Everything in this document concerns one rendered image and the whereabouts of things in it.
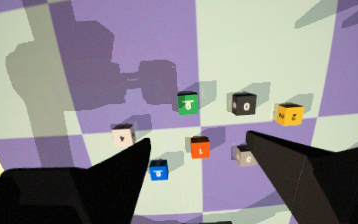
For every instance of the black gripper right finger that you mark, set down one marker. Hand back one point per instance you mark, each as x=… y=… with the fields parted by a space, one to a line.
x=318 y=186

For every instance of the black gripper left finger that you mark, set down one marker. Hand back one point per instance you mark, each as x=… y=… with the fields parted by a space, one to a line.
x=106 y=193

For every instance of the yellow block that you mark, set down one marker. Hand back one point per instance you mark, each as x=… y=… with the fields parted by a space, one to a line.
x=290 y=114

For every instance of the dark blue block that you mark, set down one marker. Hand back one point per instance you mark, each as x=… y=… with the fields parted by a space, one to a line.
x=158 y=170

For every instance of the black block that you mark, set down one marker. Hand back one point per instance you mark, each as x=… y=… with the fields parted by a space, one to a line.
x=243 y=104

